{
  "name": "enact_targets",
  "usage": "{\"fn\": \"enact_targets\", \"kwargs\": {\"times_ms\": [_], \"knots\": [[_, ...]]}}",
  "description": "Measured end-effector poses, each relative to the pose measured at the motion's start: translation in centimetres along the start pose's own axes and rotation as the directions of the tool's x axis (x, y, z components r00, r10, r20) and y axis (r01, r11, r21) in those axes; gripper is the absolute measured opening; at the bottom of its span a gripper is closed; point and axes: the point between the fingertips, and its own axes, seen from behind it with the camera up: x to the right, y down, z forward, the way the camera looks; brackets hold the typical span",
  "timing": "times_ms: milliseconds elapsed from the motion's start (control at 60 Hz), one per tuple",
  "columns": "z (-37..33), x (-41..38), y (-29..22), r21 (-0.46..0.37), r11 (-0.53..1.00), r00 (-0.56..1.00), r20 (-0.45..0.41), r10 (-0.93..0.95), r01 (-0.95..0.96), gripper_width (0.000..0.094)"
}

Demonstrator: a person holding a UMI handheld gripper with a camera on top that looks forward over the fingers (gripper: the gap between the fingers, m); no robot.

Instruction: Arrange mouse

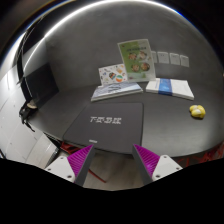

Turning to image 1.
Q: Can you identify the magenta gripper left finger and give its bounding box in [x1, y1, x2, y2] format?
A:
[45, 145, 95, 186]

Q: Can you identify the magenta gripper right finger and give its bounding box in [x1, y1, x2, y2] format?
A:
[132, 144, 182, 185]

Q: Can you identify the yellow mouse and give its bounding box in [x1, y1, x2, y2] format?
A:
[189, 105, 206, 118]

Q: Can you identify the black bag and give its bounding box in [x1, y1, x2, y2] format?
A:
[19, 103, 37, 131]

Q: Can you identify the white and blue book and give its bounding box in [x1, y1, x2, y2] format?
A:
[146, 78, 194, 100]

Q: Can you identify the grey magazine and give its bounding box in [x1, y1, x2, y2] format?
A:
[91, 82, 143, 102]

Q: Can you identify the white colourful card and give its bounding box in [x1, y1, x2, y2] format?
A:
[98, 64, 128, 85]

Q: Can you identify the green standing poster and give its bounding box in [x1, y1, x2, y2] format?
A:
[118, 39, 156, 82]

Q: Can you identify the white wall paper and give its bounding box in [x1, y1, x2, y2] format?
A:
[170, 53, 180, 65]
[180, 55, 189, 67]
[151, 51, 158, 63]
[157, 52, 169, 64]

